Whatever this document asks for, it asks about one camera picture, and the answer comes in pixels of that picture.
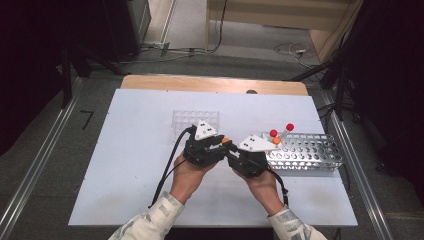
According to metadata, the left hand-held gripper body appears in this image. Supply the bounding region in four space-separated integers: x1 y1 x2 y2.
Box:
182 119 220 168

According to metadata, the black tripod stand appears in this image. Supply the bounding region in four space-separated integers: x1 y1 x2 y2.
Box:
289 46 355 122

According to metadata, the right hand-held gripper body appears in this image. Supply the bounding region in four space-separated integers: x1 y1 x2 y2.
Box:
227 134 279 179

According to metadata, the dark cabinet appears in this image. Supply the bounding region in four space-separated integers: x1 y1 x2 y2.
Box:
102 0 152 63

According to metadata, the person's left hand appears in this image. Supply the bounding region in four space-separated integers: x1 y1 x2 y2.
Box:
170 153 218 205

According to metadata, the person's right hand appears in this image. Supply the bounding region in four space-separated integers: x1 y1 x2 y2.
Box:
232 168 285 217

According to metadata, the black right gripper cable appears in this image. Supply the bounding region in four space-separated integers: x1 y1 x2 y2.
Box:
264 166 290 207

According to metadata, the clear acrylic test tube rack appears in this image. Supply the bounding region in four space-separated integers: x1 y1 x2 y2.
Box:
172 109 221 141

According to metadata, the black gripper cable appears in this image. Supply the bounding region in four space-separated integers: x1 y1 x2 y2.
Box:
148 125 198 208
264 166 290 207

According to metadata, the black metal stand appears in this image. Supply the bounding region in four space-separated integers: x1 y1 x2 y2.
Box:
59 46 73 109

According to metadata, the black floor cable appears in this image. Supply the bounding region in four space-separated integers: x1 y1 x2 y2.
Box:
139 0 229 56

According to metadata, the white floor cable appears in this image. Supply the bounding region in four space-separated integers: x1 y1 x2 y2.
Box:
273 41 317 68

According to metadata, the wooden table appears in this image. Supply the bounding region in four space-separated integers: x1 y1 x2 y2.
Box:
120 74 309 97

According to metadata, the metal floor rail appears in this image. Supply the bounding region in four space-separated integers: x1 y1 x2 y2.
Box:
321 89 394 240
0 76 84 234

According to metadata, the perforated metal test tube rack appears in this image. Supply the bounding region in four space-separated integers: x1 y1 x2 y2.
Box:
261 132 344 172

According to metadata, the light wooden cabinet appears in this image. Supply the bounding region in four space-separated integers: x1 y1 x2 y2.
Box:
205 0 364 63

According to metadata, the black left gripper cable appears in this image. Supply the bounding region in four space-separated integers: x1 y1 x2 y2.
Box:
148 125 198 208

